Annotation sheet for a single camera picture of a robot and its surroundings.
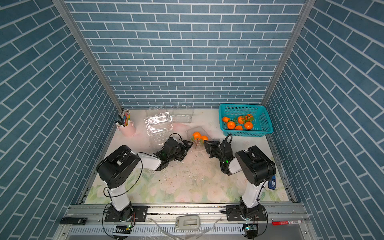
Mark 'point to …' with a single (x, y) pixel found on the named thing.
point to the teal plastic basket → (262, 123)
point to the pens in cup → (126, 117)
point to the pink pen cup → (128, 130)
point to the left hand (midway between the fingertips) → (195, 148)
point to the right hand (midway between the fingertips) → (204, 141)
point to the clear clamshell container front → (198, 144)
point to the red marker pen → (287, 222)
